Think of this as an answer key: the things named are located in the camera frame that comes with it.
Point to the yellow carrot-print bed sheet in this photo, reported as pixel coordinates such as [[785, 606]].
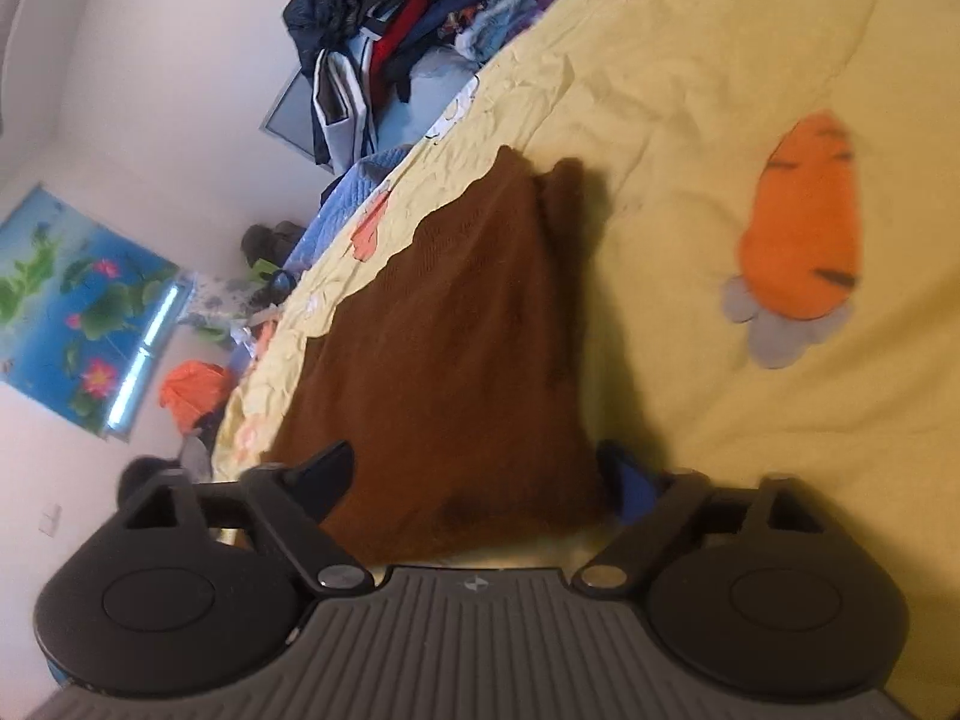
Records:
[[683, 112]]

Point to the green box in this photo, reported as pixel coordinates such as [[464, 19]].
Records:
[[266, 274]]

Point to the blue lotus flower poster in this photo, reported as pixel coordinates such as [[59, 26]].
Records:
[[86, 313]]

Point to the orange plastic bag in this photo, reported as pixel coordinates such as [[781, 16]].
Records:
[[192, 390]]

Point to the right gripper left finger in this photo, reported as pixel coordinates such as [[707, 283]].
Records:
[[287, 506]]

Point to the dark plush toy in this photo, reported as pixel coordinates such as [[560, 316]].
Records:
[[270, 244]]

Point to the blue quilted blanket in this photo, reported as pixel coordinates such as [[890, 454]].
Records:
[[339, 204]]

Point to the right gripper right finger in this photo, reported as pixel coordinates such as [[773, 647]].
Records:
[[653, 510]]

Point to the brown knitted garment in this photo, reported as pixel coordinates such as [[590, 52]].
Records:
[[454, 377]]

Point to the pile of dark clothes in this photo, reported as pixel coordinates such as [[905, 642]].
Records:
[[359, 56]]

